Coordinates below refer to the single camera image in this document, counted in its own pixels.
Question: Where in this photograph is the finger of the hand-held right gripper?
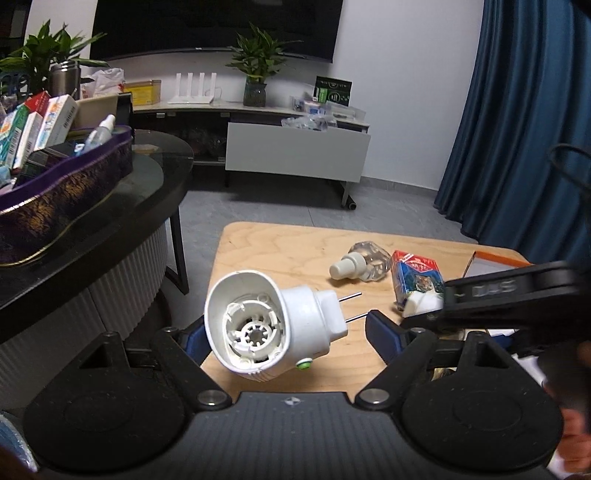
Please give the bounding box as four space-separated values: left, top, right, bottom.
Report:
398 310 467 340

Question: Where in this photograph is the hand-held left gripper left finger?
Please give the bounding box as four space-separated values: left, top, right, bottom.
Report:
78 320 232 409

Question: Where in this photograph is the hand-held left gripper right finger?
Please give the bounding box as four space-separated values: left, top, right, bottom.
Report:
355 310 509 409

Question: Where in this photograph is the white orange-edged cardboard box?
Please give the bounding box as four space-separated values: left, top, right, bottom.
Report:
462 250 533 278

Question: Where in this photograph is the red blue card box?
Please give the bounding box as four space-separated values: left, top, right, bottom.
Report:
391 250 447 309

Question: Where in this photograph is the white plug-in repellent heater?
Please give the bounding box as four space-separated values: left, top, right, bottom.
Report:
204 270 363 382

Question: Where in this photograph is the clear glass refill bottle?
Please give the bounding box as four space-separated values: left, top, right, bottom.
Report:
329 241 393 282

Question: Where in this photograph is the person's right hand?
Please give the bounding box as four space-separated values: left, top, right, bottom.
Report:
556 406 591 480

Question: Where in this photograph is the black round table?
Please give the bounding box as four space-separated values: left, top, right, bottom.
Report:
0 129 195 412

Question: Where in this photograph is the blue curtain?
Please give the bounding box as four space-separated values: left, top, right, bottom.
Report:
433 0 591 267

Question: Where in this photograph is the purple gold tin tray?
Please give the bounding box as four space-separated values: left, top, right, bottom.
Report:
0 124 135 268

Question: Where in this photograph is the white television cabinet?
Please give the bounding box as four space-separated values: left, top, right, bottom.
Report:
131 99 373 209

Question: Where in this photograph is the pile of small packets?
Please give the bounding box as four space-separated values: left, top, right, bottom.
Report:
281 95 370 133

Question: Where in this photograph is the clear spray bottle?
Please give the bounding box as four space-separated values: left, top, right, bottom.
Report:
82 114 116 152

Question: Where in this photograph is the white router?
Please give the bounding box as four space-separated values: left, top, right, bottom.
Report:
167 72 223 105

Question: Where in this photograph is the black green box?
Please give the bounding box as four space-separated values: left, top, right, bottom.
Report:
313 76 353 105

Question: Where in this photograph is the beige container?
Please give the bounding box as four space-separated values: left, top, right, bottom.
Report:
73 95 120 130

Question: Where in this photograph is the yellow tin box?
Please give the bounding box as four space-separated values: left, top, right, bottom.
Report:
123 79 163 106

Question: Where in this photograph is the white blue medicine box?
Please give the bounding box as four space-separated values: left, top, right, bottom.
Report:
34 95 79 150

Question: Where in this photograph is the red white medicine box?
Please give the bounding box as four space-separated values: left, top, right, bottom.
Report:
13 91 51 169

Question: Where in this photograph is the white plastic bag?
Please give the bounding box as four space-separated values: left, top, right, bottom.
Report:
81 67 126 99

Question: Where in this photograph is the teal medicine box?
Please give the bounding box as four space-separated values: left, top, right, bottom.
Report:
0 104 30 168

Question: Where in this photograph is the potted plant in glass vase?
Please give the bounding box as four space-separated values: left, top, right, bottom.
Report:
226 23 304 108

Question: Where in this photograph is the steel thermos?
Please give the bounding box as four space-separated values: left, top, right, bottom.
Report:
49 60 82 100

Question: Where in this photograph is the large leafy potted plant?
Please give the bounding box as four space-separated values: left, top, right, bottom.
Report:
0 19 110 94

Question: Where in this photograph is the black wall television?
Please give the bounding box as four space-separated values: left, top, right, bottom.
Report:
89 0 345 64

